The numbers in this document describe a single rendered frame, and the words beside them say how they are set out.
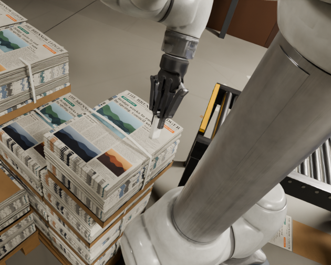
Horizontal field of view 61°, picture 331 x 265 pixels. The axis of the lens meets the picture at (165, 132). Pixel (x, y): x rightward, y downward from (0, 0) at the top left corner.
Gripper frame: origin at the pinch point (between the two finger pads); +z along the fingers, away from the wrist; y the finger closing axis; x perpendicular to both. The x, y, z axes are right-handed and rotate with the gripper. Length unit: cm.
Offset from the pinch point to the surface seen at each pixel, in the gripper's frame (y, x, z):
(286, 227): 20, 148, 80
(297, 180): 26, 78, 21
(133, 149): -7.7, 1.3, 11.3
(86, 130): -21.9, -7.3, 10.2
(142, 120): -15.7, 10.3, 5.0
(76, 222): -21, -5, 48
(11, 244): -63, -9, 91
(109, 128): -19.1, -0.7, 8.7
